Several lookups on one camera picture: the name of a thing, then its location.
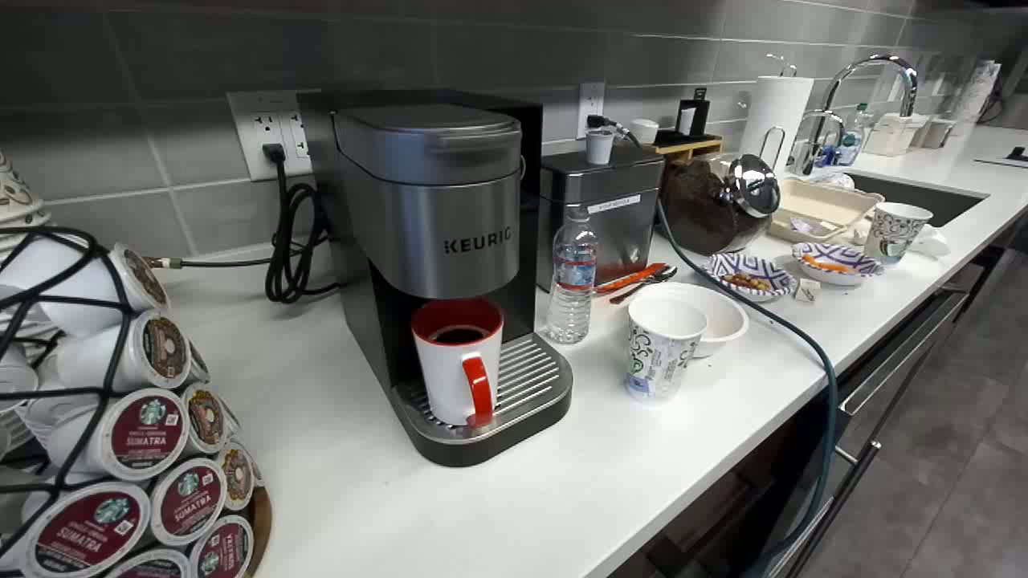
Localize orange stick object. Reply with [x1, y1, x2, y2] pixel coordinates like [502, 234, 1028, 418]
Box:
[595, 260, 676, 299]
[607, 264, 681, 309]

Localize plain white bowl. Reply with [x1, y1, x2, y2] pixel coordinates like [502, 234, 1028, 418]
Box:
[649, 278, 753, 363]

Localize blue patterned bowl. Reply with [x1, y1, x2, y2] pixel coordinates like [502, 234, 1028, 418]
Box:
[705, 249, 803, 309]

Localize patterned bowl with orange food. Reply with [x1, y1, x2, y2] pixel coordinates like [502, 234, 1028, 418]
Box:
[790, 238, 882, 293]

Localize clear plastic water bottle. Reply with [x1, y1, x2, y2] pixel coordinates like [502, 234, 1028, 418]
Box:
[544, 198, 602, 351]

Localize red and white mug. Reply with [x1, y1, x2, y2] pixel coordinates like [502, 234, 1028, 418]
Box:
[407, 294, 508, 435]

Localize silver Keurig coffee machine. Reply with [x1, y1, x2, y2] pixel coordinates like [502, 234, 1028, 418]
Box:
[296, 90, 578, 470]

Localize silver box appliance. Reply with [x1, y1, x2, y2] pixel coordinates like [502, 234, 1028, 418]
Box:
[538, 141, 669, 293]

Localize patterned paper cup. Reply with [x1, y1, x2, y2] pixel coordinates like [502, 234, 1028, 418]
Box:
[622, 293, 709, 404]
[861, 198, 938, 270]

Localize small white cup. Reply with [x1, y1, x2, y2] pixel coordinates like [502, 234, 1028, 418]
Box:
[625, 117, 665, 150]
[580, 123, 621, 170]

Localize dark kettle with silver lid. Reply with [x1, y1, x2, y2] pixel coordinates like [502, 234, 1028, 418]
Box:
[656, 150, 787, 260]

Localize wooden tray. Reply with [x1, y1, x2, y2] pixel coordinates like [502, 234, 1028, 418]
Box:
[651, 133, 727, 164]

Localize dark glass bottle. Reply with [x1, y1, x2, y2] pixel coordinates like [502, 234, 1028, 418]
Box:
[676, 82, 713, 144]

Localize white paper towel roll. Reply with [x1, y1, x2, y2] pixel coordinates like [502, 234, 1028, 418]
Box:
[739, 72, 818, 177]

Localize cream cutting board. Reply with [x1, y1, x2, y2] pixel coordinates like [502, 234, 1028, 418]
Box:
[767, 170, 887, 247]

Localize brown lid coffee pod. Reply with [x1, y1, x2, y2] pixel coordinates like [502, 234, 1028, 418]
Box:
[57, 309, 195, 396]
[101, 240, 174, 314]
[214, 438, 259, 516]
[180, 379, 233, 458]

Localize clear soap bottle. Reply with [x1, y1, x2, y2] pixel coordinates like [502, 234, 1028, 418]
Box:
[833, 99, 876, 170]

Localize Starbucks maroon lid coffee pod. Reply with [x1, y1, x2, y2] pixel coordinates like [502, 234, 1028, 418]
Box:
[61, 384, 195, 485]
[148, 455, 230, 549]
[185, 511, 259, 578]
[19, 480, 154, 578]

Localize dark kitchen sink basin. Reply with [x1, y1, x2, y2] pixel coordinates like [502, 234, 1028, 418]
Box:
[848, 170, 988, 232]

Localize chrome sink faucet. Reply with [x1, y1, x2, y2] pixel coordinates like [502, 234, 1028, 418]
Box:
[801, 51, 926, 177]

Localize white dish rack items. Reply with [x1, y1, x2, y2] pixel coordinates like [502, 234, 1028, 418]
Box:
[865, 56, 1006, 162]

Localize stacked patterned cups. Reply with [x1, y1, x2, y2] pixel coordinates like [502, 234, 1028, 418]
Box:
[0, 150, 53, 234]

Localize small white wall outlet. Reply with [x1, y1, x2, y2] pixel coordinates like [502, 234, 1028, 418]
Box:
[571, 81, 609, 141]

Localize black power cord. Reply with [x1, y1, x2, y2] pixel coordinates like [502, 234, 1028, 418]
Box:
[148, 141, 338, 309]

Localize white wall outlet plate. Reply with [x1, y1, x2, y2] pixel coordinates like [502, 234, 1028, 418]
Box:
[225, 86, 317, 184]

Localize grey-blue cable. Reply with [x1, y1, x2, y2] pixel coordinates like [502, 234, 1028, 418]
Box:
[598, 112, 843, 578]

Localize metal cabinet handle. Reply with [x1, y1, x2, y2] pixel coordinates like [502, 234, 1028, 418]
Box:
[783, 435, 887, 578]

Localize metal drawer handle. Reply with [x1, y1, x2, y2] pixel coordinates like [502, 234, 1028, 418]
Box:
[835, 286, 972, 422]

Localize black wire pod rack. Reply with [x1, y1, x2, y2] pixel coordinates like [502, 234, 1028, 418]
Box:
[0, 223, 276, 578]

